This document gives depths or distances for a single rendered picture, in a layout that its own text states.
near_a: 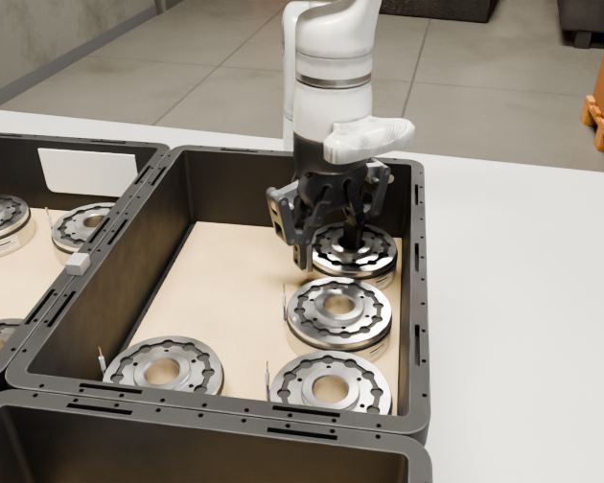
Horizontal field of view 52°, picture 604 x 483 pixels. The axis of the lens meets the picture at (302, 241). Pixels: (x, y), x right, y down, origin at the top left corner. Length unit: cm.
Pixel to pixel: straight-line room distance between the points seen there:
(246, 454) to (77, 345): 19
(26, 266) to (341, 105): 42
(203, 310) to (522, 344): 42
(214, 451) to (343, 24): 35
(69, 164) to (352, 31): 43
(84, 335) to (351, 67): 32
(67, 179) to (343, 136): 42
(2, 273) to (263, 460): 45
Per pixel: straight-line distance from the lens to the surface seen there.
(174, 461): 46
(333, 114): 57
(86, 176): 84
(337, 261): 68
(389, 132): 56
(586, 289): 98
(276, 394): 53
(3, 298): 75
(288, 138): 95
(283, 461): 43
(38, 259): 79
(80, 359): 57
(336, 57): 55
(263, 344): 62
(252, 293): 68
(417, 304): 52
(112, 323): 62
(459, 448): 72
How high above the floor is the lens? 125
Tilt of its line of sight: 34 degrees down
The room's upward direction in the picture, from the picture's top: straight up
